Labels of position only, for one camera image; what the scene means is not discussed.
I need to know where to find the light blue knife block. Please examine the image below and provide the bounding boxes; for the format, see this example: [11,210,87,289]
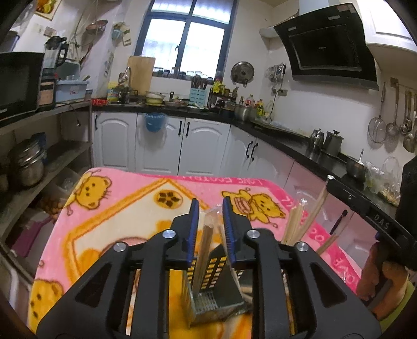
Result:
[190,76,210,109]

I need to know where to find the hanging mesh strainer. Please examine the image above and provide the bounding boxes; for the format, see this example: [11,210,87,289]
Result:
[368,83,389,144]

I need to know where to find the hanging steel pot lid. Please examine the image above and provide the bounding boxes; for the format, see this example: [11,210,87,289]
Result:
[231,62,255,87]

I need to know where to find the hanging slotted ladle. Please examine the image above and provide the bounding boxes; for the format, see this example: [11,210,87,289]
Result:
[386,85,400,138]

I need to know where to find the metal chopstick holder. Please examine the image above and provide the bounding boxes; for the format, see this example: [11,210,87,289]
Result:
[182,243,255,326]

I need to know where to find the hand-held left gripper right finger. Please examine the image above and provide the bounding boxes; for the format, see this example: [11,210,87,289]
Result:
[222,196,382,339]

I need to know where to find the group of condiment bottles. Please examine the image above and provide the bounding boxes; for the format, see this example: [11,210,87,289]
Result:
[239,94,272,118]

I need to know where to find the clear plastic bag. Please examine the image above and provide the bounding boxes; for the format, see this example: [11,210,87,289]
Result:
[365,156,402,207]

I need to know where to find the white upper wall cabinet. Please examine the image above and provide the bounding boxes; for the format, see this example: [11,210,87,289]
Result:
[355,0,417,63]

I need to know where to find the hanging small kitchen tools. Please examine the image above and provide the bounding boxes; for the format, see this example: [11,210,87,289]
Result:
[265,63,288,83]

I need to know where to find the white kitchen cabinets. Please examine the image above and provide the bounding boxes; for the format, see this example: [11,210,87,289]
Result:
[91,111,401,248]

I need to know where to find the stainless steel stockpot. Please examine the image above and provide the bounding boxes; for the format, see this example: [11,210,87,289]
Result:
[235,104,257,122]

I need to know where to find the pink printed blanket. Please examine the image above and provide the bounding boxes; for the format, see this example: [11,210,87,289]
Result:
[28,167,362,339]

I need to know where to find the black blender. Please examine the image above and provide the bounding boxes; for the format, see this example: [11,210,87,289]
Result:
[42,36,70,83]

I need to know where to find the blue framed window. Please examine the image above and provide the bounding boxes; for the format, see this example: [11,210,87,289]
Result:
[135,0,237,78]

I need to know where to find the row of spice jars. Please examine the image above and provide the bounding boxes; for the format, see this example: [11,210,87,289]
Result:
[153,67,216,81]

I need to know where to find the person's right hand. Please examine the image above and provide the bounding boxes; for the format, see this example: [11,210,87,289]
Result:
[357,244,408,318]

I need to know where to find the black microwave oven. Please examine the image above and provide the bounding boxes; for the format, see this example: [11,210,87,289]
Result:
[0,52,45,122]

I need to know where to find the metal kitchen shelf rack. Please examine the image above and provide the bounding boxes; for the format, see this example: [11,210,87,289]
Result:
[0,101,94,261]

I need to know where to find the hanging metal colander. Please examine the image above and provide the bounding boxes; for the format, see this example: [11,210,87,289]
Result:
[85,20,109,35]

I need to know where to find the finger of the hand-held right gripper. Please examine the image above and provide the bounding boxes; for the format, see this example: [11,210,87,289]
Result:
[327,175,397,236]

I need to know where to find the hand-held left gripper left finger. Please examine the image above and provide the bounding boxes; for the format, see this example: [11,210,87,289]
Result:
[35,198,200,339]

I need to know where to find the chrome faucet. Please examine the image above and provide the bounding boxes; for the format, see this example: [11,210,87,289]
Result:
[118,67,132,89]

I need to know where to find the stacked steel pots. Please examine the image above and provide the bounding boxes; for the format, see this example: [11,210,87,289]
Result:
[8,138,47,187]

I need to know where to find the black range hood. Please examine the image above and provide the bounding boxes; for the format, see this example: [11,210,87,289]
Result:
[274,3,381,91]

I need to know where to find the light blue dish drainer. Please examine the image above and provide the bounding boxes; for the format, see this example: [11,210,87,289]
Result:
[55,62,90,104]

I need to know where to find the wooden cutting board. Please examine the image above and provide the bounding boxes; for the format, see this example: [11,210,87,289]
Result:
[126,56,156,96]

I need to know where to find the person's right forearm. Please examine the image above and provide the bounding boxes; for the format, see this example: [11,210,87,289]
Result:
[379,280,417,330]

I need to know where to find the blue hanging plastic bag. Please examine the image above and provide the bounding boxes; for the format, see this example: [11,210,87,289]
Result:
[143,112,167,134]

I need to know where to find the fruit wall poster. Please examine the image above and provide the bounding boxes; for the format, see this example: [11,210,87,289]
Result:
[34,0,61,17]

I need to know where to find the small steel kettle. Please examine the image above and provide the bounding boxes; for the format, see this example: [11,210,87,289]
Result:
[309,129,325,149]

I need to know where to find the small steel saucepan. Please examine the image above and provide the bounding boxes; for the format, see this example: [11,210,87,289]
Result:
[345,150,367,182]

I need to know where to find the hanging steel ladle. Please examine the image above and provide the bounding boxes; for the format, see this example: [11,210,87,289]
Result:
[400,91,417,154]

